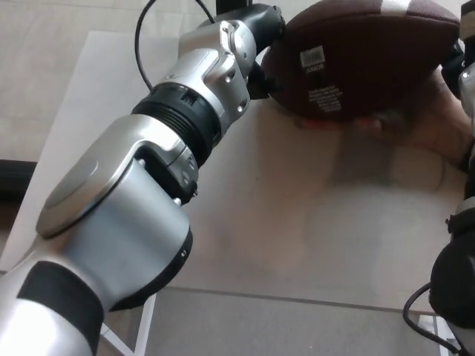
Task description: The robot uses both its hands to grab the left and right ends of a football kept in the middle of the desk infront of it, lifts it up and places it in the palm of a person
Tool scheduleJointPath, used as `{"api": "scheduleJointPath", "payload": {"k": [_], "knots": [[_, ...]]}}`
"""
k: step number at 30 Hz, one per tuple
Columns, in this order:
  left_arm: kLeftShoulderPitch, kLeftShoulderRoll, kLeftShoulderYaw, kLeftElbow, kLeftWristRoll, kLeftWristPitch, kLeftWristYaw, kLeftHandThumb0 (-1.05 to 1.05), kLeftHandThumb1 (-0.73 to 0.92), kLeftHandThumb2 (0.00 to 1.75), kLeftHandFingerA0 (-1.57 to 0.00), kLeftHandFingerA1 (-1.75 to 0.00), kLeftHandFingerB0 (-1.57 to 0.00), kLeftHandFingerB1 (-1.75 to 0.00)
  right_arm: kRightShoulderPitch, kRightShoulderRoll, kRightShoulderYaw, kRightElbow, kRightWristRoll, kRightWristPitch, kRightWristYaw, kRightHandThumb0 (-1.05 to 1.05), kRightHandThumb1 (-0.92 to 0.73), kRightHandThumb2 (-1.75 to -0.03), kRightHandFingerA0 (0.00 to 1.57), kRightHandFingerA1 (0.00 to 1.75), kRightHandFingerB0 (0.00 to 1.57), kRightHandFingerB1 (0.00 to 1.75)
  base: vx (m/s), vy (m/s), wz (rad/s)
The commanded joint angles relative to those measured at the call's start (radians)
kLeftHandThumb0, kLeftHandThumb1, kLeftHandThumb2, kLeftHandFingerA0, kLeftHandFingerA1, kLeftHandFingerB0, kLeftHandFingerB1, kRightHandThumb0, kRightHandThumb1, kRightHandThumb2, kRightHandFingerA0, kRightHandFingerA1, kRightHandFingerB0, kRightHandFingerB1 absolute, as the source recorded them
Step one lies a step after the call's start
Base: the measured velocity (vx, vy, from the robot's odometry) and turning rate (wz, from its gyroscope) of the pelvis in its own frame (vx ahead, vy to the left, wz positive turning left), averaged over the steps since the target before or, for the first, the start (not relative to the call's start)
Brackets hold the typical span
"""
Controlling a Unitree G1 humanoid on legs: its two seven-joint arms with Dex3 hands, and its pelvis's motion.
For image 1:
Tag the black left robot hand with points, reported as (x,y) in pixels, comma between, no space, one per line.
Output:
(265,22)

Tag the person's bare hand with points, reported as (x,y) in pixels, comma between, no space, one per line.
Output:
(434,122)

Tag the brown junior football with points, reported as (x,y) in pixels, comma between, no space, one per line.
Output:
(356,44)

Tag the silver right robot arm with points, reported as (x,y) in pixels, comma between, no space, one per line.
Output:
(456,282)

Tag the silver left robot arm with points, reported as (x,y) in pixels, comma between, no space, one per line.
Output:
(122,207)

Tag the black bar on floor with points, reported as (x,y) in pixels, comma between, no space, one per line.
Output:
(15,178)

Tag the black vertical door post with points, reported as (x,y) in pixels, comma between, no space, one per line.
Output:
(228,5)

